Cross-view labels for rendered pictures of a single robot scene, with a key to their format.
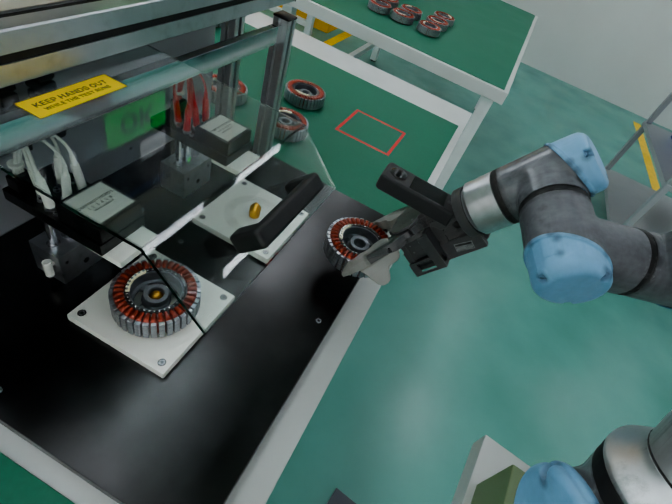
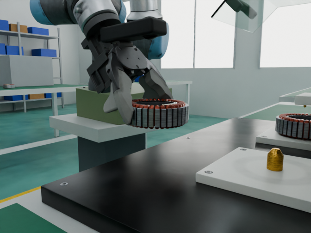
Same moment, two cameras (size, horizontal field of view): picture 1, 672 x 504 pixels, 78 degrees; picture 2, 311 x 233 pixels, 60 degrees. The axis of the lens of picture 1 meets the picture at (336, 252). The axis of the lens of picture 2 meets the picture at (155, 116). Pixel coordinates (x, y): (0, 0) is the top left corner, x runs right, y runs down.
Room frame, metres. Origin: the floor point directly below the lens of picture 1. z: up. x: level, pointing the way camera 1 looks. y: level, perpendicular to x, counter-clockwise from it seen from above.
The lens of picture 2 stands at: (0.91, 0.18, 0.91)
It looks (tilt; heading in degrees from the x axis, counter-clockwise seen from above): 9 degrees down; 208
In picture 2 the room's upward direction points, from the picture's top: straight up
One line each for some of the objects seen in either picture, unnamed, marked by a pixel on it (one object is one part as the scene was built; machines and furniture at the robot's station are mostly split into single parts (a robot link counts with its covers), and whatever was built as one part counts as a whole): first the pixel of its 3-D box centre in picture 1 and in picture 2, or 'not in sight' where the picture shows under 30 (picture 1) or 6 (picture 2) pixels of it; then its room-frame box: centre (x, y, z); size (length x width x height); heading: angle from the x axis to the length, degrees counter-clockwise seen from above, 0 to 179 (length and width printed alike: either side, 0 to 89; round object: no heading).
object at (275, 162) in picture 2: not in sight; (275, 158); (0.54, 0.16, 0.80); 0.02 x 0.02 x 0.03
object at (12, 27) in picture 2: not in sight; (15, 29); (-3.23, -5.56, 1.87); 0.40 x 0.36 x 0.17; 79
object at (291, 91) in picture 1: (304, 94); not in sight; (1.08, 0.24, 0.77); 0.11 x 0.11 x 0.04
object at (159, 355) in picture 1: (156, 307); (305, 137); (0.30, 0.20, 0.78); 0.15 x 0.15 x 0.01; 80
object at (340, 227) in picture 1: (358, 246); (155, 112); (0.51, -0.03, 0.84); 0.11 x 0.11 x 0.04
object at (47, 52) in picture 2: not in sight; (44, 53); (-3.89, -5.43, 1.37); 0.42 x 0.42 x 0.19; 81
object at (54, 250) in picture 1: (71, 247); not in sight; (0.33, 0.35, 0.80); 0.07 x 0.05 x 0.06; 170
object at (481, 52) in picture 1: (413, 67); not in sight; (2.80, -0.02, 0.37); 1.85 x 1.10 x 0.75; 170
